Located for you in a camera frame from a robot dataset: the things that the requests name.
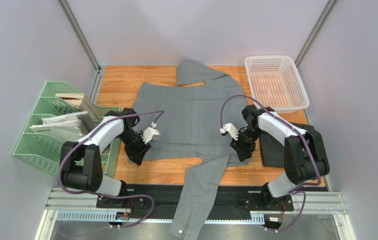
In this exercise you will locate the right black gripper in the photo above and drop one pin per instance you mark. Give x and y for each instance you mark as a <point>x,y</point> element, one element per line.
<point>241,147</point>

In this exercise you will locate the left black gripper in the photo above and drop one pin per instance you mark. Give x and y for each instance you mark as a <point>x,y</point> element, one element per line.
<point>138,153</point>

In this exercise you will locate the grey long sleeve shirt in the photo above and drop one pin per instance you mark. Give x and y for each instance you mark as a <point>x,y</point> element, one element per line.
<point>190,127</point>

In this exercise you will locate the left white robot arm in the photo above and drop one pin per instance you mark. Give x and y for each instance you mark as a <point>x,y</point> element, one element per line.
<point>80,168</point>

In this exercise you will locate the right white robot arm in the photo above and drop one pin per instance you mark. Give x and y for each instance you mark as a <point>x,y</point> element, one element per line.
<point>304,156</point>

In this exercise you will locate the dark striped folded shirt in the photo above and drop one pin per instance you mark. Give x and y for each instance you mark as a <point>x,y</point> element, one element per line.
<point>272,151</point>

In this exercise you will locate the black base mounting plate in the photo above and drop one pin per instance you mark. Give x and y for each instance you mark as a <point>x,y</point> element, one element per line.
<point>231,202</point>

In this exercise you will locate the papers in file rack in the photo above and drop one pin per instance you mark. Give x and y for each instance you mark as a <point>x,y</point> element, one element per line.
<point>69,127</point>

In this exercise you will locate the white plastic basket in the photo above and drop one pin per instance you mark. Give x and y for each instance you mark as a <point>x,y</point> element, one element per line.
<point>275,82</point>

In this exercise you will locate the green plastic file rack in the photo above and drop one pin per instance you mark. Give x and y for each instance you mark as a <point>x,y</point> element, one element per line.
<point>41,150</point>

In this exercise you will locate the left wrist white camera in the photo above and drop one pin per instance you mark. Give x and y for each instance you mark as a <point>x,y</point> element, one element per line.
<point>150,133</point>

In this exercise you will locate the wrist white camera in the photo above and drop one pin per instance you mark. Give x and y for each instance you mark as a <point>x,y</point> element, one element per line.
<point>230,129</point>
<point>150,133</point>

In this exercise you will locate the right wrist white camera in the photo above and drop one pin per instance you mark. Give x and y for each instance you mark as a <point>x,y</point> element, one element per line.
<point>230,129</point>

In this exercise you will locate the aluminium front frame rail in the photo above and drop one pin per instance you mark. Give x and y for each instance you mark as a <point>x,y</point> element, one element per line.
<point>318,214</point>

